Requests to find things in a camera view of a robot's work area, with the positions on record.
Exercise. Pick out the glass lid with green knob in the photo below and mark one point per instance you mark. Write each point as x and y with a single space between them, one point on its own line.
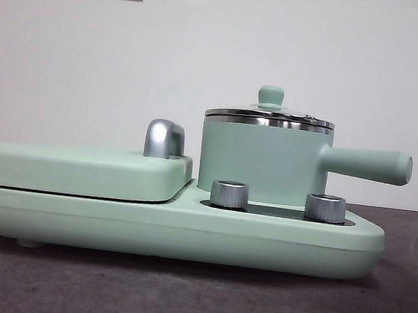
270 95

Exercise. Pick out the mint green steamer pot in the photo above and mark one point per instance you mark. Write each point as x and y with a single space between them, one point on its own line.
261 158

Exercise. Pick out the silver control knob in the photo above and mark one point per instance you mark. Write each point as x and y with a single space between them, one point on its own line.
324 208
229 194

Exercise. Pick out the mint green breakfast machine base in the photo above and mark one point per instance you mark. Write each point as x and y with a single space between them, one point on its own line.
73 220

